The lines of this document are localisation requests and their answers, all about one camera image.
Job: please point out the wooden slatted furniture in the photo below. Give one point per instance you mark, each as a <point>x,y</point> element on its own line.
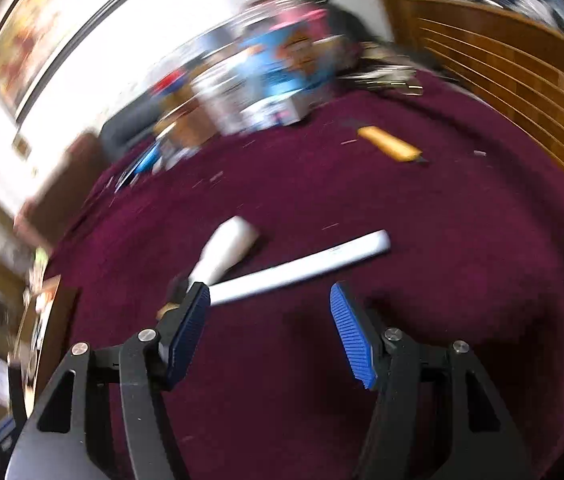
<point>502,75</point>

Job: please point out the white plastic tube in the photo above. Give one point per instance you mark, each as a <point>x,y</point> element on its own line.
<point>312,265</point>

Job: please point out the black leather sofa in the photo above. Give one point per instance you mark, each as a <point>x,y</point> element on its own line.
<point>121,130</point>

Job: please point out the framed wall painting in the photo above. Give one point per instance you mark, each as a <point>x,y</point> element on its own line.
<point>56,25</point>

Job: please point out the maroon tablecloth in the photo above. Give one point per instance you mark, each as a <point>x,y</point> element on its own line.
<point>312,185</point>

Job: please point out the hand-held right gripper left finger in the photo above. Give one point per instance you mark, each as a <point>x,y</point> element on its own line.
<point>189,335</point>

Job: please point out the blue printed box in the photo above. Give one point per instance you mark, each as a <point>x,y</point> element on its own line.
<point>292,60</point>

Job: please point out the brown armchair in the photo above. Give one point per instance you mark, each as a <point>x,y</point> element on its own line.
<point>61,185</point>

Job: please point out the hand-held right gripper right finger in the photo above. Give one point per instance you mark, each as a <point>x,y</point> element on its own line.
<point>354,340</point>

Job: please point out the pink lid jar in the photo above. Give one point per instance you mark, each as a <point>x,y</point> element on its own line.
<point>297,15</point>

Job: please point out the yellow utility knife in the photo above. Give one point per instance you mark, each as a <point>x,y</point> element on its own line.
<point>387,142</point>

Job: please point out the white jar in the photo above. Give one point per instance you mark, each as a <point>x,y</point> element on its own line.
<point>219,100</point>

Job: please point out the small white box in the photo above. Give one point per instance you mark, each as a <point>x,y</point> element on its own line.
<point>282,110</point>

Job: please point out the white bottle with orange cap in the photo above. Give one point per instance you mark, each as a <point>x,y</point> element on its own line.
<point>227,245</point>

